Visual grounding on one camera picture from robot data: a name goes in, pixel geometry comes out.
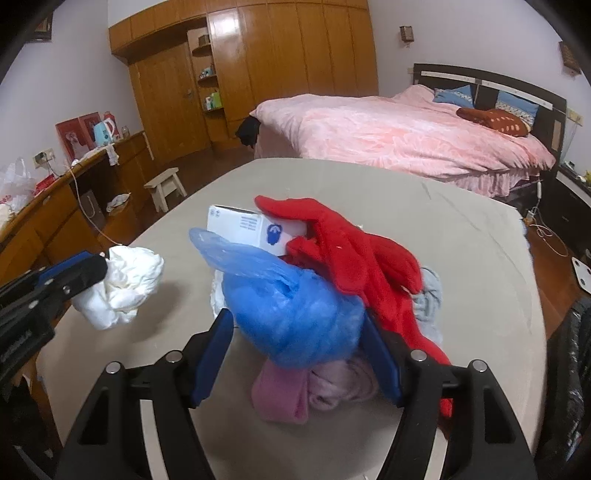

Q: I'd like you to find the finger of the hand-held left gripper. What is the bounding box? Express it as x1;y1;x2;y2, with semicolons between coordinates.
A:
0;255;109;326
0;250;95;301

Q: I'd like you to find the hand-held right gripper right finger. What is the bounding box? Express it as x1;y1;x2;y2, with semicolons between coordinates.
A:
362;309;539;480

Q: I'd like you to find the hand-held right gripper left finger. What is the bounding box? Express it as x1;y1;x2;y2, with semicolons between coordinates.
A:
54;308;236;480

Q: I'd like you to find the pink fuzzy sock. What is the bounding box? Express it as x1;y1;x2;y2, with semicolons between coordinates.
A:
252;355;382;424

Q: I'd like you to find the blue plastic bag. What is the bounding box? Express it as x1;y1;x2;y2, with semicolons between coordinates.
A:
188;227;365;369

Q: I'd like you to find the trash bin with black bag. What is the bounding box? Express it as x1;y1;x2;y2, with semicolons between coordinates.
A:
547;295;591;480

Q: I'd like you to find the long wooden dresser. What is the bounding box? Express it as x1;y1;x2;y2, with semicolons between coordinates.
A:
0;130;155;370

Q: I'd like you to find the white crumpled sheet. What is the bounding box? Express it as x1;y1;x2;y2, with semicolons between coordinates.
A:
210;272;229;319

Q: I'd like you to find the grey cloth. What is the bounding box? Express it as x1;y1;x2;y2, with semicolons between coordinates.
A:
411;267;444;347

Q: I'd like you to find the white plastic bag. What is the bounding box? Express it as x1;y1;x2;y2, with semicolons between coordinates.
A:
0;157;38;213

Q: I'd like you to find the red fleece cloth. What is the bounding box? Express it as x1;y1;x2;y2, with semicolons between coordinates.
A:
254;195;455;418

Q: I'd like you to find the small wooden stool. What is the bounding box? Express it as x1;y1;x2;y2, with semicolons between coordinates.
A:
144;167;188;213

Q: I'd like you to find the red photo box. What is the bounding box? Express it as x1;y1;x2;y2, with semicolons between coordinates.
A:
55;112;100;164

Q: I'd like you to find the white cardboard box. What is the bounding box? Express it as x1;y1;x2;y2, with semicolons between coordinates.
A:
206;204;309;257

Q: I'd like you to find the light blue kettle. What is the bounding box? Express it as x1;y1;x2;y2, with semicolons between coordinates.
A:
93;117;117;145

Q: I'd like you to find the wooden door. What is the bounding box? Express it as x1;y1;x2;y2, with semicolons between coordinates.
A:
128;41;214;162

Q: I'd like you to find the white bathroom scale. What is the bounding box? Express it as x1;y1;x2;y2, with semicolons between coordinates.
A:
573;257;591;294

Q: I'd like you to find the black cloth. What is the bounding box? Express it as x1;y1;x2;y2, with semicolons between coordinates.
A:
235;116;262;149

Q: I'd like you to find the bed with pink blanket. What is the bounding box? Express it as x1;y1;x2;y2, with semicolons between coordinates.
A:
249;84;557;195

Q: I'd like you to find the black nightstand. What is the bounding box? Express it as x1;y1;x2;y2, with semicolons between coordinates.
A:
542;164;591;250

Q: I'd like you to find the red-brown dotted pillow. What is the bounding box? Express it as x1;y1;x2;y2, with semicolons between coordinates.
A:
456;107;529;138

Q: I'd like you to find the blue patterned pillow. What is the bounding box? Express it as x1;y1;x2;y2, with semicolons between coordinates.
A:
434;85;476;106
496;91;540;125

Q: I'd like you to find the dark bed headboard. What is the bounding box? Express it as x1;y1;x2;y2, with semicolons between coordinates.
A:
412;63;568;160

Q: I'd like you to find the wooden wardrobe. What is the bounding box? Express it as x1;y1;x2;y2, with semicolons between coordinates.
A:
108;0;379;158

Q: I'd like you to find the white charger cable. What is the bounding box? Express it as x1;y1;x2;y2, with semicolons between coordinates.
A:
536;220;571;257

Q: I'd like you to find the wall picture frame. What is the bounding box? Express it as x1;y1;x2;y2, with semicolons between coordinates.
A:
32;14;54;42

